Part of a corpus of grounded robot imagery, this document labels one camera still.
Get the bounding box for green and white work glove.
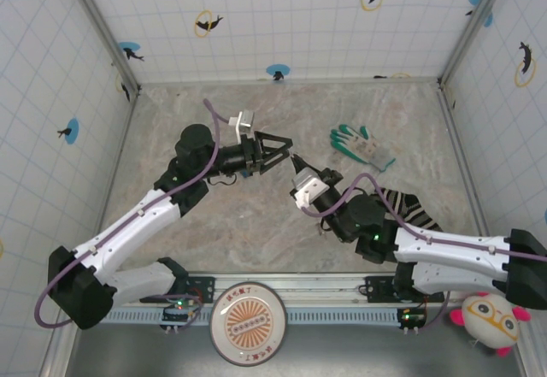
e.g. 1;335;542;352
329;123;397;174

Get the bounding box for round plate with orange print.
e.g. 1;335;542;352
209;281;287;362

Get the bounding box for plush toy with glasses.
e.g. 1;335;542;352
448;291;532;357

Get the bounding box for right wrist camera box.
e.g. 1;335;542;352
289;168;329;208

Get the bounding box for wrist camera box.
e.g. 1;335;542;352
289;168;329;208
228;110;257;137

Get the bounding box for left gripper thin black wire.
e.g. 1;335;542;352
206;173;239;186

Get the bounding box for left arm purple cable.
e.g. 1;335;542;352
33;97;234;331

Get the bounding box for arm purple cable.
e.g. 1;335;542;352
301;174;547;331
33;97;234;331

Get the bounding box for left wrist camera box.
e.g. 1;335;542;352
228;110;257;137

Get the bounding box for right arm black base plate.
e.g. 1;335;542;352
365;274;445;303

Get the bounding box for aluminium mounting rail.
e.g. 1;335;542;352
63;272;523;308

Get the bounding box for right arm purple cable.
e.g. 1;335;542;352
301;174;547;331

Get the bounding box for aluminium table side rail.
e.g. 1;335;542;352
438;81;488;237
87;90;142;272

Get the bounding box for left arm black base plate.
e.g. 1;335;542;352
139;274;216;304

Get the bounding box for aluminium frame post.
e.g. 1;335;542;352
62;0;141;96
438;0;514;87

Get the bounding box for white slotted cable duct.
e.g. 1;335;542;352
79;308;405;325

